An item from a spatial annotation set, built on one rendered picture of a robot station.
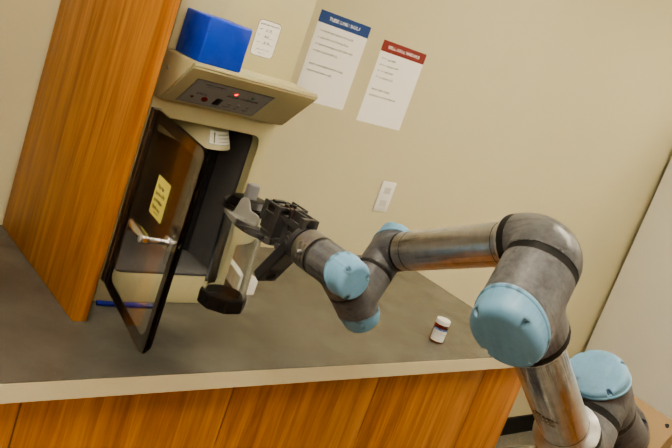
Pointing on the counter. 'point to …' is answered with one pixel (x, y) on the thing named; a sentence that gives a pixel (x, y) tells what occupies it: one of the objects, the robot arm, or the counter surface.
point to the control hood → (186, 69)
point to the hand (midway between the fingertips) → (246, 216)
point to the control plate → (224, 97)
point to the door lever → (147, 235)
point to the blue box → (213, 40)
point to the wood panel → (92, 110)
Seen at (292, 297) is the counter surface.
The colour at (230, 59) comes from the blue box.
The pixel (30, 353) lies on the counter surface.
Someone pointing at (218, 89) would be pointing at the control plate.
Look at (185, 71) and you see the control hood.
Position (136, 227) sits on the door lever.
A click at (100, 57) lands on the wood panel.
